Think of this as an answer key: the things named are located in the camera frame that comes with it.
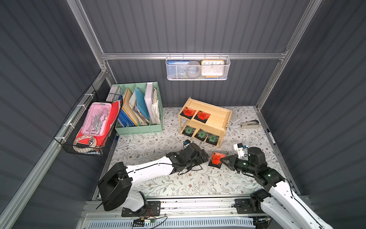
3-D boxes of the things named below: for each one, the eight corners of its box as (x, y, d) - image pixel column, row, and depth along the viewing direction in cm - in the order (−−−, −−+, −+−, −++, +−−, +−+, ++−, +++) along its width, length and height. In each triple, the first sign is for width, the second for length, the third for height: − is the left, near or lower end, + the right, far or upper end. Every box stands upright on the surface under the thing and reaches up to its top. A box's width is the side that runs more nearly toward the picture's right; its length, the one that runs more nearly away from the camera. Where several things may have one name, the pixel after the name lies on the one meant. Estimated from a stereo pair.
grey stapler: (241, 128, 109) (242, 126, 107) (239, 122, 113) (240, 120, 111) (259, 128, 109) (260, 126, 107) (256, 122, 113) (258, 120, 111)
